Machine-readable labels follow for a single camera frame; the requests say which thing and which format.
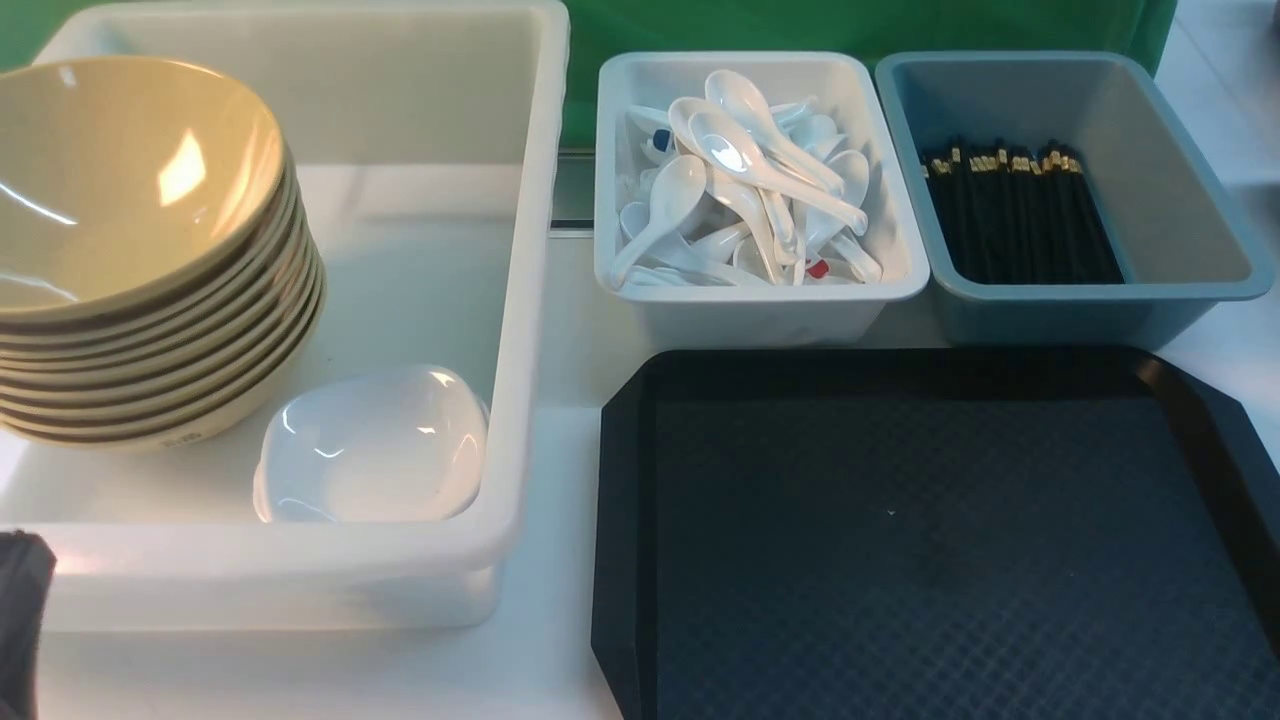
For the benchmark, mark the white square dish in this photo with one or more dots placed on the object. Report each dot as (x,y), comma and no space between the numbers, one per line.
(408,444)
(260,493)

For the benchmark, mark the white soup spoon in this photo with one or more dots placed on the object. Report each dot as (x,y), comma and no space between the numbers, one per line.
(677,190)
(723,143)
(828,216)
(741,99)

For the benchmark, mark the tan noodle bowl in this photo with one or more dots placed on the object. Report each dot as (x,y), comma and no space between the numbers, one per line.
(123,177)

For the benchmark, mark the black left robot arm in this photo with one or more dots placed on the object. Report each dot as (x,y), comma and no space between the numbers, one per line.
(27,569)

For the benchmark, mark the pile of white spoons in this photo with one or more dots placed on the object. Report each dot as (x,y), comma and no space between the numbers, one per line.
(740,234)

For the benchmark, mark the white spoon bin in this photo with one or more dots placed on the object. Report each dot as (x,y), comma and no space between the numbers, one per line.
(634,140)

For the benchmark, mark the white soup spoon top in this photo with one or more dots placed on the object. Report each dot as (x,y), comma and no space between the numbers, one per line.
(741,99)

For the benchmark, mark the bundle of black chopsticks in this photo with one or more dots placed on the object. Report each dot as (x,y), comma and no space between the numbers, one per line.
(1013,215)

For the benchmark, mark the white square dish in tub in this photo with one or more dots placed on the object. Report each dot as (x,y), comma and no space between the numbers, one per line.
(260,493)

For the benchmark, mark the blue-grey chopstick bin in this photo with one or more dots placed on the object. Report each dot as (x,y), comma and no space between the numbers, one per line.
(1183,245)

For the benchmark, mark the black serving tray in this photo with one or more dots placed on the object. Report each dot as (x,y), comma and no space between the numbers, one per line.
(933,533)

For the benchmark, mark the stack of tan bowls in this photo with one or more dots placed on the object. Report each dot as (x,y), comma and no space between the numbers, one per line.
(132,342)

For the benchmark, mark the green backdrop cloth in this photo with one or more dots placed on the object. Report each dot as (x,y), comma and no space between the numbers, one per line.
(865,30)

